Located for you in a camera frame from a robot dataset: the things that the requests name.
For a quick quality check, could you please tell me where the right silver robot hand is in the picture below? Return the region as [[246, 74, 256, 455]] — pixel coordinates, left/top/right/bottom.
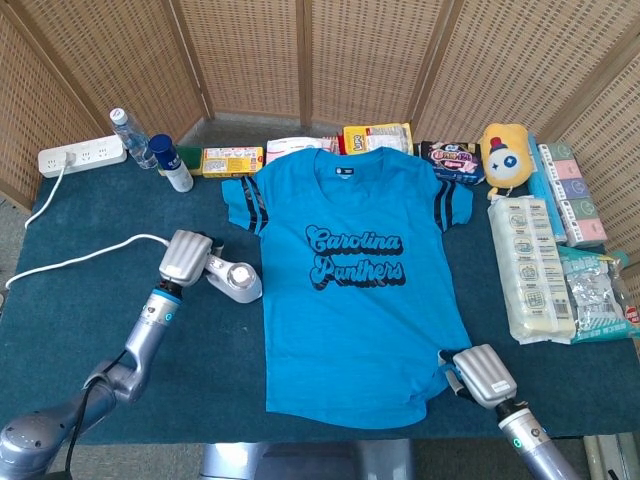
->
[[437, 343, 519, 407]]

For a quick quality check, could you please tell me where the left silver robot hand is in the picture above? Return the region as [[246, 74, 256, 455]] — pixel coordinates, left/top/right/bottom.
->
[[158, 229, 225, 287]]

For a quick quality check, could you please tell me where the white handheld steam iron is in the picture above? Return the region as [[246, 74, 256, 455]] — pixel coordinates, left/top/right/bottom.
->
[[205, 249, 264, 304]]

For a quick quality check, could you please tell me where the blue Carolina Panthers T-shirt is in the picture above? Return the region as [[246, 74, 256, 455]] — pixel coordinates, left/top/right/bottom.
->
[[220, 145, 475, 430]]

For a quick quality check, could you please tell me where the white bottle with blue cap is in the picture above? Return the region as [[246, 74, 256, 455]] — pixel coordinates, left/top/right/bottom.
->
[[148, 133, 195, 194]]

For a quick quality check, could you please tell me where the green and yellow sponge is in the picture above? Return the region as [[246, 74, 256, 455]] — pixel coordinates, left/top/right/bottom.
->
[[158, 145, 205, 177]]

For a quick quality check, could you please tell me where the teal carpet table cover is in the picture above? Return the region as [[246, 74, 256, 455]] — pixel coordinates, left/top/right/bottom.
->
[[0, 149, 640, 447]]

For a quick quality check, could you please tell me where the yellow rectangular box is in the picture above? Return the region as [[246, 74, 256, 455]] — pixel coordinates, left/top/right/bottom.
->
[[201, 145, 265, 179]]

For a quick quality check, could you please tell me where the white fabric bundle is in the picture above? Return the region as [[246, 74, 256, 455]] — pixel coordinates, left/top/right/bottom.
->
[[487, 195, 577, 346]]

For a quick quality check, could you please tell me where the clear plastic water bottle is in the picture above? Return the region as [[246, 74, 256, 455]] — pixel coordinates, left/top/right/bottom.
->
[[109, 107, 160, 170]]

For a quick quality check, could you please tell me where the teal and white packet bag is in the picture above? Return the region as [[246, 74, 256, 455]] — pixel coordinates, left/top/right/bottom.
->
[[557, 244, 640, 345]]

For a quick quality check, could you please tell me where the white power strip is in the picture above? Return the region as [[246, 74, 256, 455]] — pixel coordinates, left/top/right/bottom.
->
[[38, 133, 128, 179]]

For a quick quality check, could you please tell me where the white and pink package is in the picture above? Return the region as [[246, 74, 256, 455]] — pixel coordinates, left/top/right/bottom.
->
[[265, 135, 344, 166]]

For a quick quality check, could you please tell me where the clear pack with red label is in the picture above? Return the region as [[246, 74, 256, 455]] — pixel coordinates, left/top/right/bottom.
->
[[617, 259, 640, 341]]

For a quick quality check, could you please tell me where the long light blue package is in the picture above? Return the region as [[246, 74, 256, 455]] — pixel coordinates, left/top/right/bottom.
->
[[527, 132, 569, 245]]

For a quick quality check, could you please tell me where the grey robot torso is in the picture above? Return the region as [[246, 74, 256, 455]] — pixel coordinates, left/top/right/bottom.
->
[[199, 439, 416, 480]]

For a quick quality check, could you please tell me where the multicolour tissue pack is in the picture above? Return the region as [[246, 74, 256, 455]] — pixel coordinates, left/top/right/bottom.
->
[[537, 142, 609, 249]]

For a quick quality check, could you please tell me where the yellow plush toy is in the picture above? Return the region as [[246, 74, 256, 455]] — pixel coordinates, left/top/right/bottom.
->
[[478, 122, 532, 201]]

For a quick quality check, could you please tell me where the dark sanitary pad package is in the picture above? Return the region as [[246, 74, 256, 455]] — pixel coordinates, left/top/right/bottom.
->
[[418, 139, 487, 186]]

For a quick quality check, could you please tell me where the yellow snack package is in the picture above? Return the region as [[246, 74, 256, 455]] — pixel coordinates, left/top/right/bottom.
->
[[341, 122, 416, 156]]

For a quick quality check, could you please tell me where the wicker folding screen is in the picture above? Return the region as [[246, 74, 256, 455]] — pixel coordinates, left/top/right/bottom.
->
[[0, 0, 640, 281]]

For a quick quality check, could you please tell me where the white power cord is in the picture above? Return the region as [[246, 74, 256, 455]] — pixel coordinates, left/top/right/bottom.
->
[[4, 151, 174, 291]]

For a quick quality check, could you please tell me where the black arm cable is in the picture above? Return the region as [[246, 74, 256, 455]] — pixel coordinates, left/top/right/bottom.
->
[[63, 349, 129, 480]]

